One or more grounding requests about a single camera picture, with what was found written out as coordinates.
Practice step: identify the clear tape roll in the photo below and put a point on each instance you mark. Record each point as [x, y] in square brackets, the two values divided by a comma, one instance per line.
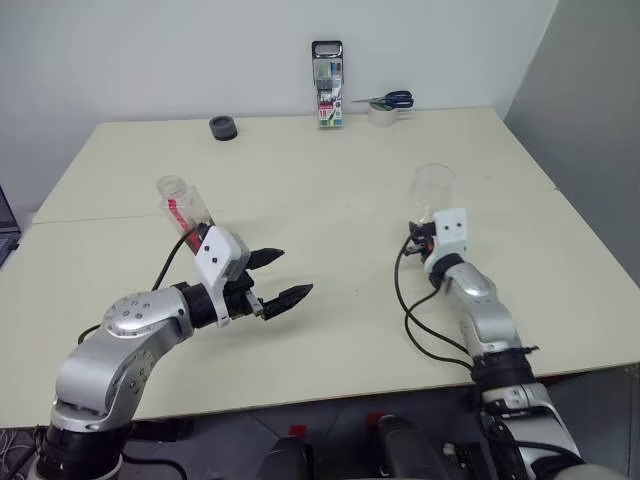
[382, 117]

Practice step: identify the clear plastic cup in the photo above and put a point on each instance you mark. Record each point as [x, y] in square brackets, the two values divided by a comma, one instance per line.
[432, 190]

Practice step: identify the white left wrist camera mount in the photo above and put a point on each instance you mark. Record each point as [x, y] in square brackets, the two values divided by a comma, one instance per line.
[215, 250]

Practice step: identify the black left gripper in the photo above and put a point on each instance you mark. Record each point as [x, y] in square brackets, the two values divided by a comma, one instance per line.
[240, 300]

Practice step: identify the dark grey laptop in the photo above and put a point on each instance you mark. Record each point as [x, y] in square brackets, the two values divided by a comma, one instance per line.
[6, 220]

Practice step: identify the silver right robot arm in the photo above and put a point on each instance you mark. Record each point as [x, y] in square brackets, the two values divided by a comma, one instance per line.
[480, 300]

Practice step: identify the marker pen pack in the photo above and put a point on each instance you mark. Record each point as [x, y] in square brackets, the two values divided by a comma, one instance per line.
[327, 95]

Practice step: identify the dark rounded shape red tab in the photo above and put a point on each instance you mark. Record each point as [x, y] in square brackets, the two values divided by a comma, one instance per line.
[407, 450]
[290, 460]

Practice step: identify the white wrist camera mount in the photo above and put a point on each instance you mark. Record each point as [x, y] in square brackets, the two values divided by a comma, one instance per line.
[450, 230]
[215, 250]

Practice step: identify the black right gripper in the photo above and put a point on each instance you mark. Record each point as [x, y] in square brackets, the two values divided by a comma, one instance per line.
[425, 254]

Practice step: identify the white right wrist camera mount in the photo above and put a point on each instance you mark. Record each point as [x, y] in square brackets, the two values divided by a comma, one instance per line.
[450, 230]

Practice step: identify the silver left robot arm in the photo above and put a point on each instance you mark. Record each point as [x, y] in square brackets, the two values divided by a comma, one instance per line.
[125, 350]

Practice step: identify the black round container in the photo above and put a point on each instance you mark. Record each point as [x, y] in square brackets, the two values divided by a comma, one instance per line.
[223, 131]

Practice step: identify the clear bottle with red label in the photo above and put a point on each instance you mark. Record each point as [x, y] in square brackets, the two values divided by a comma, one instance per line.
[185, 210]

